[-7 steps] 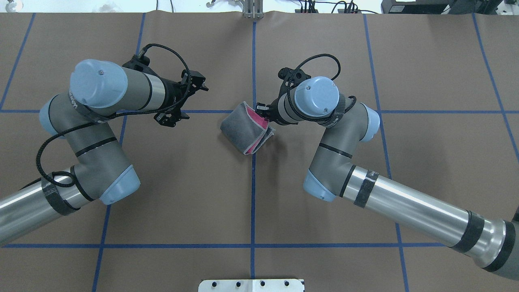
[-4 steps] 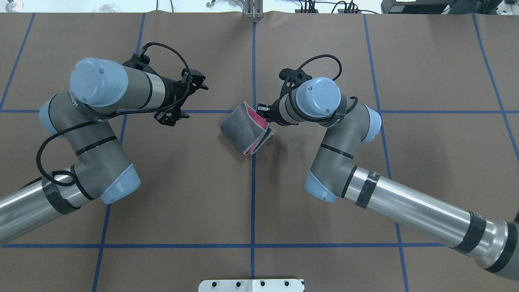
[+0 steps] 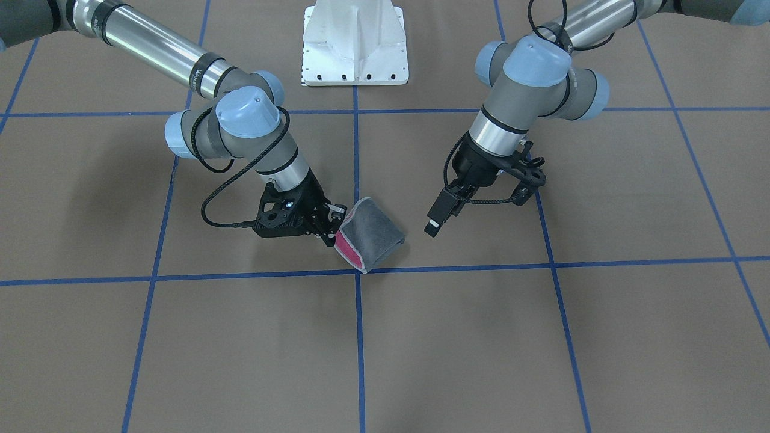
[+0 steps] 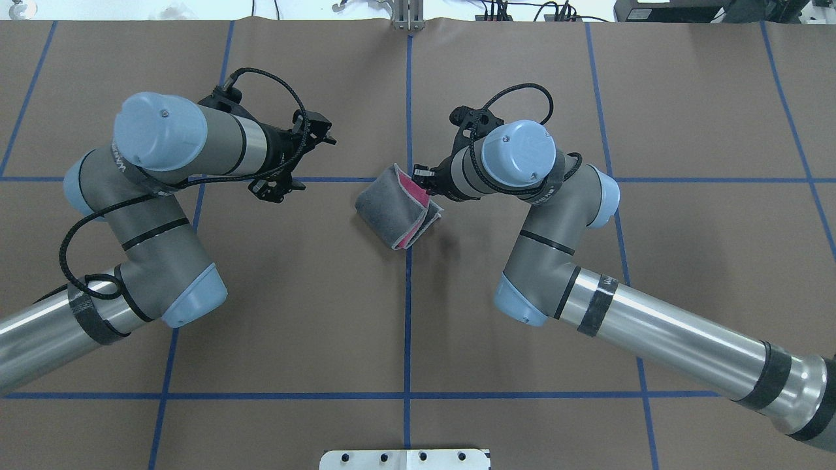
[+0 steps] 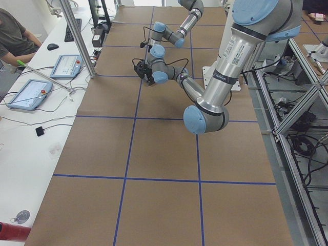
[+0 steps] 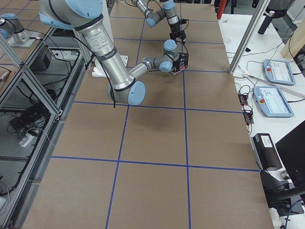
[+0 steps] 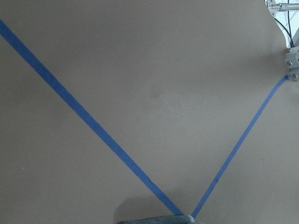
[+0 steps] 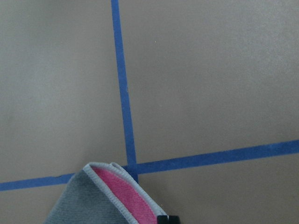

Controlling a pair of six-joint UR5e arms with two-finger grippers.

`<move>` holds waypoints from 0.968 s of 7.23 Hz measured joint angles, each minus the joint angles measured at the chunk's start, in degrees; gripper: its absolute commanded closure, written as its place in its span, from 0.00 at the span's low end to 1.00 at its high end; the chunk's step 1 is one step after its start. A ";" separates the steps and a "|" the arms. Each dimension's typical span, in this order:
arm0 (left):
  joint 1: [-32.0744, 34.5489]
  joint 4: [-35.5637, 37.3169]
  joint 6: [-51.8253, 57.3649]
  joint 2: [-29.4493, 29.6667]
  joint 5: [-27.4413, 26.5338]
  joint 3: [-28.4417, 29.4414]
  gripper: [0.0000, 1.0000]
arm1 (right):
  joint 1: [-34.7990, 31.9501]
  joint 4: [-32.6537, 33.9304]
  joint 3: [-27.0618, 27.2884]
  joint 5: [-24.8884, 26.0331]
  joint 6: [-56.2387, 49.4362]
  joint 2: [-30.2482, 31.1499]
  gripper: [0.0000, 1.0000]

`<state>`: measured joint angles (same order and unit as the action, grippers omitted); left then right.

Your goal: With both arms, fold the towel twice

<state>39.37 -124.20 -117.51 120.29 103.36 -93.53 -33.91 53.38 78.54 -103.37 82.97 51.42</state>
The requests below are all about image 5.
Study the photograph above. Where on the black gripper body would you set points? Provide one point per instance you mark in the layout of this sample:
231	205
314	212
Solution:
149	80

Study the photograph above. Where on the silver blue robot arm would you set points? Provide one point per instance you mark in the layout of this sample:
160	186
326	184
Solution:
254	22
161	31

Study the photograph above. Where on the small black box device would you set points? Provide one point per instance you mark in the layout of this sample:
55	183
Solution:
98	37

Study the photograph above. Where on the black monitor with stand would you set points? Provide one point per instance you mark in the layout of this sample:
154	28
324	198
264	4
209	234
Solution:
95	7

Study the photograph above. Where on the far teach pendant tablet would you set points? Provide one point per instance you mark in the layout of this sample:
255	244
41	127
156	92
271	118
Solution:
67	67

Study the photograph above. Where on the teach pendant tablet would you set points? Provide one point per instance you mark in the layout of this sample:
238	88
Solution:
31	95
67	67

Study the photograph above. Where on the black computer mouse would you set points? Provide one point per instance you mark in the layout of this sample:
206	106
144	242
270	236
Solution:
52	46

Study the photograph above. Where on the near teach pendant tablet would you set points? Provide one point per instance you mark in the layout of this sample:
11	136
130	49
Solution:
31	95

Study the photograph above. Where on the small black square puck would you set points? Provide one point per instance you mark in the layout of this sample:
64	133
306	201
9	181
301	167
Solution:
39	131

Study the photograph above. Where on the thin metal rod green tip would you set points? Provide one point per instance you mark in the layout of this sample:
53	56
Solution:
21	63

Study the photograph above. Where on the seated person in grey shirt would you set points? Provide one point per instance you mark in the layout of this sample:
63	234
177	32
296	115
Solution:
17	43

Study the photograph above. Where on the red cylinder object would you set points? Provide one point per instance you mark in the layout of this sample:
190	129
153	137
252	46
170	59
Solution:
14	233

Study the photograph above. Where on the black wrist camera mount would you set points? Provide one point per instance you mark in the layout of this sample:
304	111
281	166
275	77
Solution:
145	44
139	67

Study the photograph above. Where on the aluminium frame post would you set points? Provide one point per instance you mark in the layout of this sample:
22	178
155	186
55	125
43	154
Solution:
69	16

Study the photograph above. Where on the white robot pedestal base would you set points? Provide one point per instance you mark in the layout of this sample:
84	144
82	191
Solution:
237	52

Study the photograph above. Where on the aluminium side frame rail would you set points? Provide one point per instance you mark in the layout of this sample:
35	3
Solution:
290	82

